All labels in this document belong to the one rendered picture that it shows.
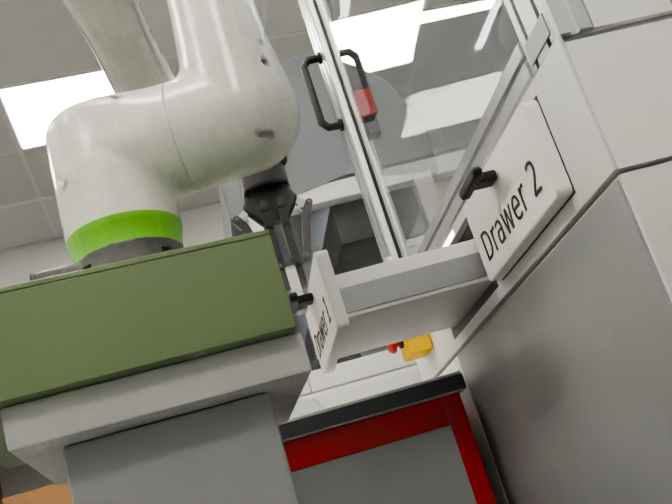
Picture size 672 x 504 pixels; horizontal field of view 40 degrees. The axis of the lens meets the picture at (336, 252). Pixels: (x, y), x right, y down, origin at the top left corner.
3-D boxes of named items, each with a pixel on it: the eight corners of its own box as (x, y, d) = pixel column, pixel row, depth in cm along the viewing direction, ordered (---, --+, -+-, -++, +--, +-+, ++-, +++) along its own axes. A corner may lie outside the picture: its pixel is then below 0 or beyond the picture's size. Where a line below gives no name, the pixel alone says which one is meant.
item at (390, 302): (346, 317, 120) (333, 274, 122) (332, 360, 144) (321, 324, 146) (623, 243, 126) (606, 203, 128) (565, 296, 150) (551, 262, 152)
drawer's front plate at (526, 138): (558, 195, 91) (520, 100, 94) (490, 283, 118) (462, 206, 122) (574, 191, 91) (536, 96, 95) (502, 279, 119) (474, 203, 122)
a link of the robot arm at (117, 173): (191, 216, 96) (152, 62, 102) (50, 261, 96) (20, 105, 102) (222, 251, 108) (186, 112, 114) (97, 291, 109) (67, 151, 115)
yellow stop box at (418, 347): (407, 355, 162) (394, 317, 164) (401, 364, 169) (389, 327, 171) (434, 347, 163) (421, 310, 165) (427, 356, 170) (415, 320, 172)
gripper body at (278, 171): (285, 173, 147) (301, 225, 145) (234, 186, 146) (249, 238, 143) (287, 153, 140) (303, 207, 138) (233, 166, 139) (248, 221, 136)
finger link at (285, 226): (272, 207, 143) (281, 205, 144) (294, 272, 140) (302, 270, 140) (273, 198, 140) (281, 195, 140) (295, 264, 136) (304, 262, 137)
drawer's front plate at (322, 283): (337, 328, 117) (313, 250, 121) (323, 375, 145) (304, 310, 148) (350, 325, 118) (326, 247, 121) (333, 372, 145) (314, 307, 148)
